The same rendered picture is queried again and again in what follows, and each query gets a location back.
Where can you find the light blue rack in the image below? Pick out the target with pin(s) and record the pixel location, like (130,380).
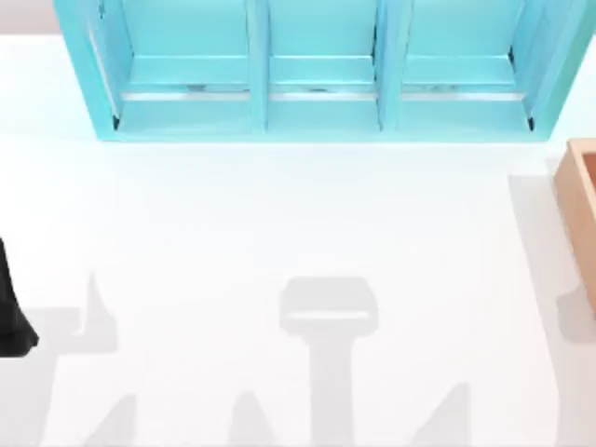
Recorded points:
(321,121)

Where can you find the salmon-coloured box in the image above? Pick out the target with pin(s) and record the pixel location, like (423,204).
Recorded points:
(573,205)

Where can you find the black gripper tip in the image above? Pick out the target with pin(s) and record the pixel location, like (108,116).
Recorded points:
(11,326)

